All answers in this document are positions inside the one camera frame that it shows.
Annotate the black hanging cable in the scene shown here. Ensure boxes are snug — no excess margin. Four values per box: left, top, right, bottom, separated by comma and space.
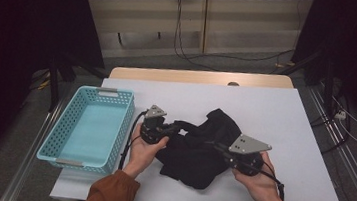
169, 0, 299, 80

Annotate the beige cabinet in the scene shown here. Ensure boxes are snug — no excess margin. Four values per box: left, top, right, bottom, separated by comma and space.
72, 0, 314, 80

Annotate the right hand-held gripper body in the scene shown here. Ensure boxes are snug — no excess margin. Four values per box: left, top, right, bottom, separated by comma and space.
222, 132, 273, 178

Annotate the large black curtain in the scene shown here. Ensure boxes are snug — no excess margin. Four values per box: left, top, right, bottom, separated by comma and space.
0, 0, 113, 200

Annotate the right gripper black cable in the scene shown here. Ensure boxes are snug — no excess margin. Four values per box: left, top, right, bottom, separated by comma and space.
250, 161, 289, 201

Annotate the light blue plastic basket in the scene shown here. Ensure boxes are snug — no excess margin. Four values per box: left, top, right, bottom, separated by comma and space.
35, 80, 137, 178

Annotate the person's right hand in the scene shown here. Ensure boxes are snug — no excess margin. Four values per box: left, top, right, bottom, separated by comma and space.
229, 149, 290, 201

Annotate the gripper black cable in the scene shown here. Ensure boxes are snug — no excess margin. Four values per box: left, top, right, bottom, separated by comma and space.
117, 108, 149, 173
250, 161, 289, 201

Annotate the black shirt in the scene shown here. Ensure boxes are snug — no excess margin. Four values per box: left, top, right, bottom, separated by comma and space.
152, 102, 245, 194

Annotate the white floor cable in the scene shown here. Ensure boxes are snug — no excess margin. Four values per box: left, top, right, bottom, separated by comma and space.
327, 96, 357, 146

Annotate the long aluminium floor rail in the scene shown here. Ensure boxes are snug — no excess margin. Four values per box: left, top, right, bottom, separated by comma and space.
296, 83, 357, 201
0, 94, 67, 201

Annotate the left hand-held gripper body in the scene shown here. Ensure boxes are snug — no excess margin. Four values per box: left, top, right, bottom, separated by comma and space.
138, 103, 176, 147

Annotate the person's left hand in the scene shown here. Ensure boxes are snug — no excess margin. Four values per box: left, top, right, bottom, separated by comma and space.
121, 123, 172, 183

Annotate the black stand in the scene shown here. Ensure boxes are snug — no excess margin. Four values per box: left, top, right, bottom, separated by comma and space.
44, 50, 112, 119
273, 45, 340, 111

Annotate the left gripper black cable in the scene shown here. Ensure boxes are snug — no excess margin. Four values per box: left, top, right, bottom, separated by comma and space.
117, 108, 149, 173

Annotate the white power strip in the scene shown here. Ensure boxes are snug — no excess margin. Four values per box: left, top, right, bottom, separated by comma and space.
333, 110, 347, 121

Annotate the black floor cable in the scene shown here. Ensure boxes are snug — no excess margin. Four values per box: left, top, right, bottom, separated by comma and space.
306, 91, 356, 157

